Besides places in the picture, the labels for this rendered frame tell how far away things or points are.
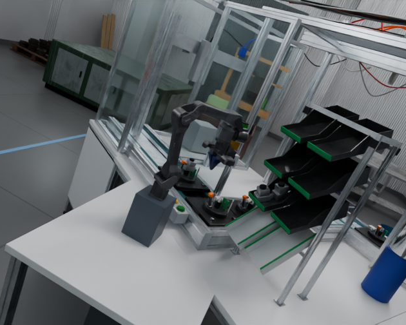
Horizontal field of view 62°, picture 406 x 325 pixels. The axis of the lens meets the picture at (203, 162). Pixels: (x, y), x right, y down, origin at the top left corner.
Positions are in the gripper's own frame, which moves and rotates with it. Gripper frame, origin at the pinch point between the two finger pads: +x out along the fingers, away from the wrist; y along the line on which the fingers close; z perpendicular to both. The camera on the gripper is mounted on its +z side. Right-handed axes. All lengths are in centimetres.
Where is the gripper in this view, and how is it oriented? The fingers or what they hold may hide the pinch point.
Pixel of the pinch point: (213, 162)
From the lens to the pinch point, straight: 152.6
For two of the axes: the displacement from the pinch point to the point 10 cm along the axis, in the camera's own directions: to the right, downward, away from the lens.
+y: -5.2, -4.8, 7.1
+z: 7.7, 1.1, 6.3
